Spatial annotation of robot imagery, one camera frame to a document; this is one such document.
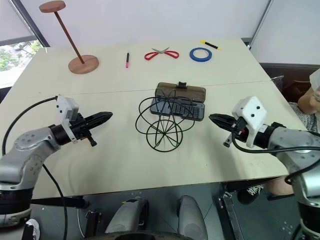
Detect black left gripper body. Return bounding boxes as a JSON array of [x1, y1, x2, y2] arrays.
[[68, 113, 98, 148]]

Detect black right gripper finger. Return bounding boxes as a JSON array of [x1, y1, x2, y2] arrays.
[[211, 119, 236, 131], [208, 113, 237, 124]]

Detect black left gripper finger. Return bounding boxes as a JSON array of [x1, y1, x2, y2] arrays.
[[86, 116, 112, 129], [84, 111, 114, 122]]

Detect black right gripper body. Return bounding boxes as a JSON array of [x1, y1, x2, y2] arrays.
[[223, 116, 251, 148]]

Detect screwdriver bit set case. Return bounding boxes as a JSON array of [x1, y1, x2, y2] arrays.
[[149, 81, 207, 123]]

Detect brown wooden hat stand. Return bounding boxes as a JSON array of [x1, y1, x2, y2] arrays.
[[38, 0, 100, 75]]

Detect clear plastic bag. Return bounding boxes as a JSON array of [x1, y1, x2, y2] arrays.
[[270, 74, 286, 94]]

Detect black sneaker with white print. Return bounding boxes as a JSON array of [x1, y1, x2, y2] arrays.
[[237, 183, 267, 206]]

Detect blue tape roll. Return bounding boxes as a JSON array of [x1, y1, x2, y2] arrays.
[[188, 46, 214, 63]]

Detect person in patterned clothing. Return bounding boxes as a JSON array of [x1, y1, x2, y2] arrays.
[[288, 100, 320, 138]]

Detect person's bare leg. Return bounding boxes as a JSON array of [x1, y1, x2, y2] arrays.
[[264, 175, 296, 197]]

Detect yellow black marker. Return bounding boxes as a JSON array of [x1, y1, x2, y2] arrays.
[[199, 39, 223, 52]]

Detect dark brown sofa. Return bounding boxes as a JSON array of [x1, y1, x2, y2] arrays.
[[259, 61, 320, 101]]

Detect black metal table leg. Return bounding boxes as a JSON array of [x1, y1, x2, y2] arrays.
[[84, 210, 103, 239], [216, 190, 242, 240]]

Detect white object at person's hand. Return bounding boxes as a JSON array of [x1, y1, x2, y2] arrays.
[[309, 67, 320, 95]]

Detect grey rounded robot leg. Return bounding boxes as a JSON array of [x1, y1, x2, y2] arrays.
[[104, 194, 150, 236], [177, 194, 209, 240]]

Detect white slanted pole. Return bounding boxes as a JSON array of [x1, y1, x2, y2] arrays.
[[248, 0, 274, 49]]

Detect white and black shoe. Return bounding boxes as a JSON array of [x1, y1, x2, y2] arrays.
[[21, 218, 41, 240]]

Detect dark rounded robot body rim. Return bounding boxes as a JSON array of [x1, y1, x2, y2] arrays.
[[91, 231, 202, 240]]

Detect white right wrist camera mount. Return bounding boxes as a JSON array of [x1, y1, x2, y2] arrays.
[[231, 95, 268, 148]]

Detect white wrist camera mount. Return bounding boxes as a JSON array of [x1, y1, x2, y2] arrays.
[[231, 95, 268, 148], [55, 94, 81, 145]]

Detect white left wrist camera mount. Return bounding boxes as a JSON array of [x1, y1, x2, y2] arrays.
[[55, 94, 81, 145]]

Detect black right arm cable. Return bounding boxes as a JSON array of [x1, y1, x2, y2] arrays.
[[231, 131, 320, 186]]

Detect black wire basket frame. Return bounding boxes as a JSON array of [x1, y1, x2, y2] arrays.
[[135, 89, 199, 153]]

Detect black table frame bar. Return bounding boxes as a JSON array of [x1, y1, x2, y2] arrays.
[[30, 195, 89, 210]]

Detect red handled scissors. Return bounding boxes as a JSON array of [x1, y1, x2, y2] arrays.
[[143, 46, 180, 61]]

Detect black window frame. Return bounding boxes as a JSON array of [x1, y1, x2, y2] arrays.
[[0, 0, 51, 49]]

